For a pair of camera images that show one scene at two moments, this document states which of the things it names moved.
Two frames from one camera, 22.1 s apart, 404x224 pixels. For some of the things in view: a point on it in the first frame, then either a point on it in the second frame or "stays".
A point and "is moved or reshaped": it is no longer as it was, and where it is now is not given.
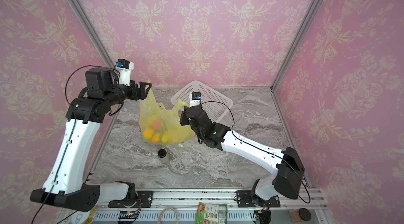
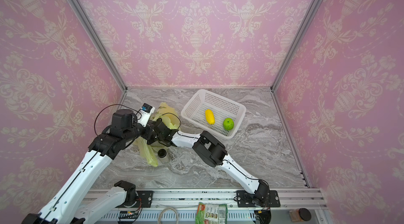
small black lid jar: x=163 y=156 stays
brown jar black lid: x=300 y=214 stays
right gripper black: x=189 y=116 → x=162 y=130
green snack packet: x=211 y=213 stays
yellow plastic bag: x=160 y=125 is moved or reshaped
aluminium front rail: x=300 y=196 stays
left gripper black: x=143 y=92 → x=148 y=134
